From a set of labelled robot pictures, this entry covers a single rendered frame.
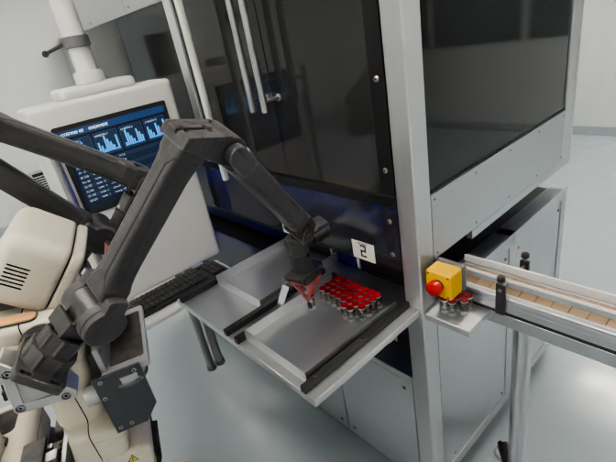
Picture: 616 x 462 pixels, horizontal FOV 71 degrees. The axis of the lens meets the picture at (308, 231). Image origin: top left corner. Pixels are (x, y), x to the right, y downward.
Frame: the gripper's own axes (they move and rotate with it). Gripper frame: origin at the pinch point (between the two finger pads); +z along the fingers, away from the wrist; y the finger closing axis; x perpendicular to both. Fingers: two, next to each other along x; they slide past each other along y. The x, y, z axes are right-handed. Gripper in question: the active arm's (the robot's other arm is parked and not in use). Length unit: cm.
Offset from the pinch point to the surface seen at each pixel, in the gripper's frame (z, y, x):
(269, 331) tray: 6.3, -11.3, 8.0
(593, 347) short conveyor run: 8, 13, -68
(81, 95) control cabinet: -61, 2, 80
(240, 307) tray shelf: 6.5, -5.2, 24.5
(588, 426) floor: 97, 69, -69
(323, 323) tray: 6.6, -2.4, -4.7
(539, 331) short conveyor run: 9, 16, -56
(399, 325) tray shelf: 7.1, 4.4, -24.7
